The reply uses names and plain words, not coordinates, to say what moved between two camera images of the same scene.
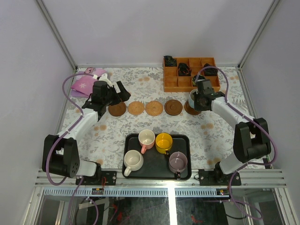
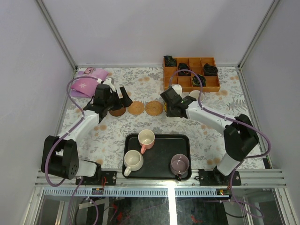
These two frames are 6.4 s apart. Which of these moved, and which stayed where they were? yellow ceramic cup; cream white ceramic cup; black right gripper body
Moved: yellow ceramic cup; black right gripper body
Stayed: cream white ceramic cup
